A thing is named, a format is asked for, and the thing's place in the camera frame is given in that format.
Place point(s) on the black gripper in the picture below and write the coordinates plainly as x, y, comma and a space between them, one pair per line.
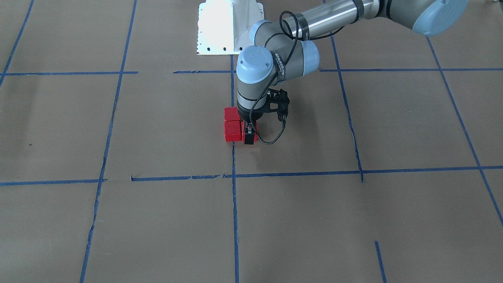
247, 116

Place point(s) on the wrist black camera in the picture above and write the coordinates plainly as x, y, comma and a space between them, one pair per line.
277, 101

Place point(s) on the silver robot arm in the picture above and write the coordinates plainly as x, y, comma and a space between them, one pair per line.
286, 49

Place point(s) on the white pedestal column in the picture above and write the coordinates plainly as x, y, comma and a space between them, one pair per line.
224, 25

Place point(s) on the red block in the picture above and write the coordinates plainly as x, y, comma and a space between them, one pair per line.
248, 133
232, 131
231, 114

